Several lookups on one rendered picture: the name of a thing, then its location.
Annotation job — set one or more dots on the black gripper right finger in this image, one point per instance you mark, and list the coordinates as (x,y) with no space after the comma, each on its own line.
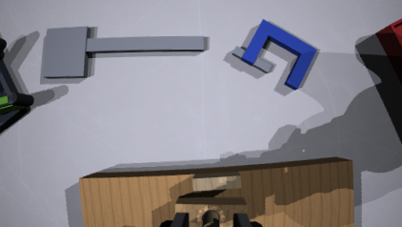
(242,220)

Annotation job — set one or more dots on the red open tray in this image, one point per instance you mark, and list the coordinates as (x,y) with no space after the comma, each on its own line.
(391,41)

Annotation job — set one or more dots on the dark blue-grey shallow tray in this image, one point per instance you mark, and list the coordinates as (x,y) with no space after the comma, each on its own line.
(7,86)

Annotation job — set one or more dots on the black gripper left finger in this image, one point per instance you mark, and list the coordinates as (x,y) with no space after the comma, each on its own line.
(180,220)

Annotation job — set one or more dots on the wooden dowel pin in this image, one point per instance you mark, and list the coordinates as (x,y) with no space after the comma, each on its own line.
(211,219)

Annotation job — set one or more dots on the brown wooden bench board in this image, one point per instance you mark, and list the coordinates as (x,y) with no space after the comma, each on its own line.
(303,193)

